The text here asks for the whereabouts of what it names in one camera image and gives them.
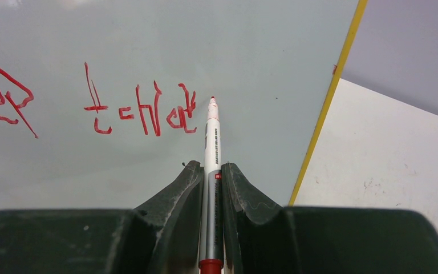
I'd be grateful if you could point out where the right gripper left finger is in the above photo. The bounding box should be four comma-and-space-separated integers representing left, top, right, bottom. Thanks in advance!
0, 161, 204, 273

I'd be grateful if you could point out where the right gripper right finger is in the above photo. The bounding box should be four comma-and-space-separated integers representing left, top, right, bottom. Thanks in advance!
222, 163, 438, 273

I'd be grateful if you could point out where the red white marker pen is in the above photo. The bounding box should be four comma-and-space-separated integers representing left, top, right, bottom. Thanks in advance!
198, 97, 224, 273

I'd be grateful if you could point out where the yellow framed whiteboard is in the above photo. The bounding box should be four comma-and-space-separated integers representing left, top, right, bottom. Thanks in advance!
0, 1, 366, 209

